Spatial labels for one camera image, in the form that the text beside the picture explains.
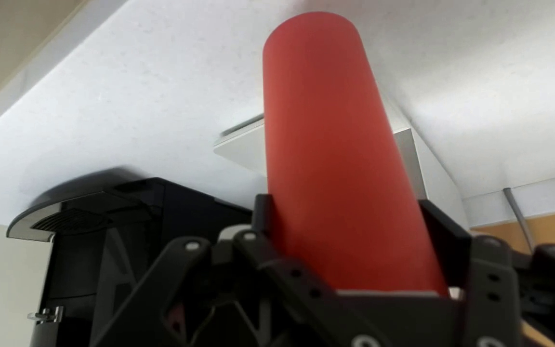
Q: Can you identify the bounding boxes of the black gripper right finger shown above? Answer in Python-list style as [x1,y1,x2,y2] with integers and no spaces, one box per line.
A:
[417,199,527,347]

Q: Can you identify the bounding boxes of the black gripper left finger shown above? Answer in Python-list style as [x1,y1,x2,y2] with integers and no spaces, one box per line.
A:
[90,191,356,347]

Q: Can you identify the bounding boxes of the red plastic cup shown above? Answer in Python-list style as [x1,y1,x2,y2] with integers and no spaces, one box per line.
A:
[261,10,450,299]

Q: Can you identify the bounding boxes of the silver white water dispenser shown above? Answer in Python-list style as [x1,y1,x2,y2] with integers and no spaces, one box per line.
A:
[211,114,473,228]

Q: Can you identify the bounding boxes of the black countertop appliance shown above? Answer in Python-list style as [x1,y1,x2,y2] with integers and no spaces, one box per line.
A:
[3,168,255,347]

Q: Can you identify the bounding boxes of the black power cable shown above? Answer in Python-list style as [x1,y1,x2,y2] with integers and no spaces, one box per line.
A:
[498,185,537,255]

